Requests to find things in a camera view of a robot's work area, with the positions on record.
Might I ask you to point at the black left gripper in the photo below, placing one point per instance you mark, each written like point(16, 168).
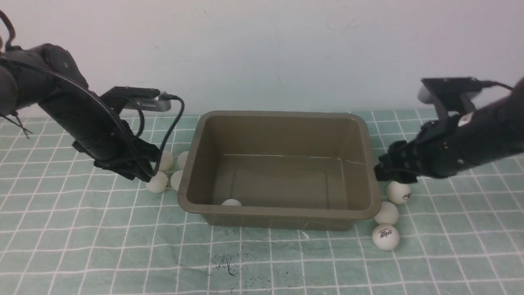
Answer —
point(112, 153)

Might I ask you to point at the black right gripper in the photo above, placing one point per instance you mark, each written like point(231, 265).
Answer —
point(432, 153)

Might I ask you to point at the white ball with logo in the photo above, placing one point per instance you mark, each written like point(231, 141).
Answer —
point(398, 193)

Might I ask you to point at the white ball printed logo front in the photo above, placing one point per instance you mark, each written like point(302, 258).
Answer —
point(386, 237)

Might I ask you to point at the olive plastic bin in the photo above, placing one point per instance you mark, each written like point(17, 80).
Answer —
point(289, 170)

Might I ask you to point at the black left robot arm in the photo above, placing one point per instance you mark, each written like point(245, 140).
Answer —
point(48, 76)

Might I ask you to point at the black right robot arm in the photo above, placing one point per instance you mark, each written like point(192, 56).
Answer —
point(479, 122)

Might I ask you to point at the green grid tablecloth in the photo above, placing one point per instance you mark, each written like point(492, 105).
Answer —
point(67, 228)

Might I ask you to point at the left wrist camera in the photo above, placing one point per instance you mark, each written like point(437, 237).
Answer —
point(146, 99)

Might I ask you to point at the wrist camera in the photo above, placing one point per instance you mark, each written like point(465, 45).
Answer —
point(453, 94)
point(146, 99)

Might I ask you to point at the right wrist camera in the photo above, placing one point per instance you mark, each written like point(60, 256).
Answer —
point(453, 94)

